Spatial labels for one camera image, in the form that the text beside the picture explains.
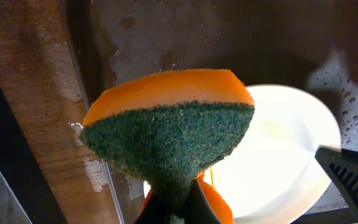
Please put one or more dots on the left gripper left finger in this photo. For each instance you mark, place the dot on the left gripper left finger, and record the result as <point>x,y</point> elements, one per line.
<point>155,211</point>

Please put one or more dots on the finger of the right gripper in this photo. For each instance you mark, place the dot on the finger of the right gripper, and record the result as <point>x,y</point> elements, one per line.
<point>342,168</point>

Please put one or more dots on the white round plate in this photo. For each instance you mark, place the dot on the white round plate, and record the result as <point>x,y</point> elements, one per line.
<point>272,176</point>

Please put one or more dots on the orange green scrub sponge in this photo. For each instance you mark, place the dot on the orange green scrub sponge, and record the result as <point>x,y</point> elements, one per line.
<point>167,128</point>

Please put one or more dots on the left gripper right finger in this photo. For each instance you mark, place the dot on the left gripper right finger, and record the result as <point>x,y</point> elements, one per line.
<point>197,209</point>

